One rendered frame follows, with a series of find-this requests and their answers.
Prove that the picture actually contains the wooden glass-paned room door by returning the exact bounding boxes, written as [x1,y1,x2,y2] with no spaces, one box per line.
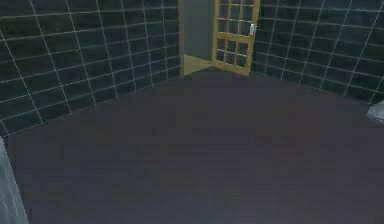
[211,0,261,77]

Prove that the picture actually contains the white toilet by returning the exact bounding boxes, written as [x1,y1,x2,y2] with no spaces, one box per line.
[366,100,384,124]

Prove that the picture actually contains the pale grey bathtub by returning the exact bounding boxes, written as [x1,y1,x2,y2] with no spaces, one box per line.
[0,137,30,224]

